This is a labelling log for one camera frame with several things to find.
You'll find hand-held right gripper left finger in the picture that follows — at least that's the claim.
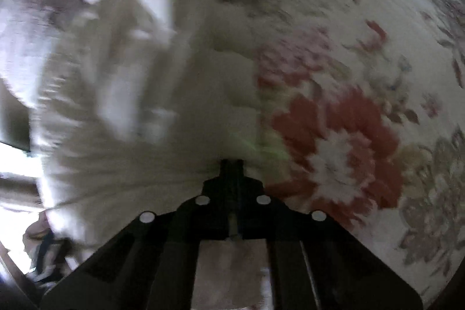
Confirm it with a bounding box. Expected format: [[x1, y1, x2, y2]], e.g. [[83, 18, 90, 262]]
[[40, 159, 234, 310]]

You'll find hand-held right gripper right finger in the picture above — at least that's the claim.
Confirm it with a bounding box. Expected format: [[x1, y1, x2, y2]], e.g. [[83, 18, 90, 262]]
[[232, 159, 424, 310]]

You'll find white puffer jacket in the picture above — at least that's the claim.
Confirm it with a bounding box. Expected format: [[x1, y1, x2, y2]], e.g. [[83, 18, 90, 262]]
[[28, 0, 291, 310]]

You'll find floral bed sheet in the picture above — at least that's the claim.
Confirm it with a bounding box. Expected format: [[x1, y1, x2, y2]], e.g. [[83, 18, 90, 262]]
[[218, 0, 465, 298]]

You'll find window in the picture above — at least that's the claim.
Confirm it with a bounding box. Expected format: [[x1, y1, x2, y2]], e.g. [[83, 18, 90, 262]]
[[0, 139, 45, 211]]

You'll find white pillow with pink edge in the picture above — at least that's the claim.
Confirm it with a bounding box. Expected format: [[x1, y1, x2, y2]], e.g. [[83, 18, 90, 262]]
[[0, 0, 99, 108]]

